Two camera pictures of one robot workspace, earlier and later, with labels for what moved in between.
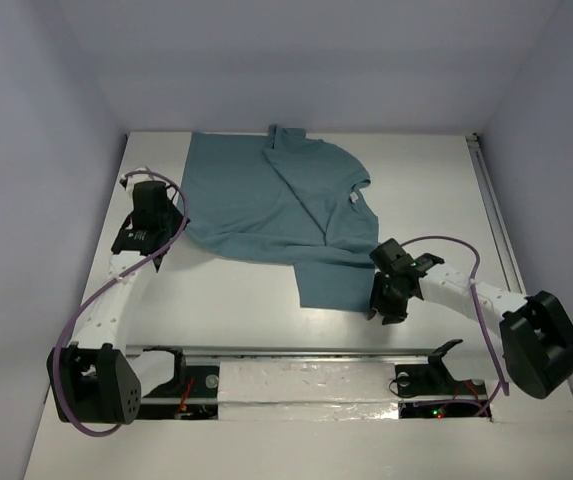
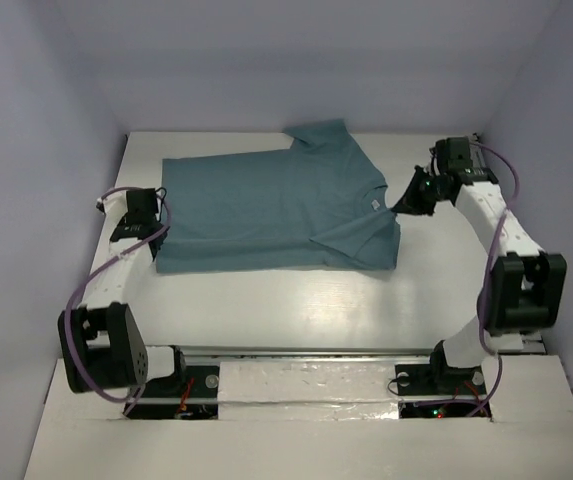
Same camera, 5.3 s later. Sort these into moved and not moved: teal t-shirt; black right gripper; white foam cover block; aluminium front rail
Moved: teal t-shirt; black right gripper
Not moved: white foam cover block; aluminium front rail
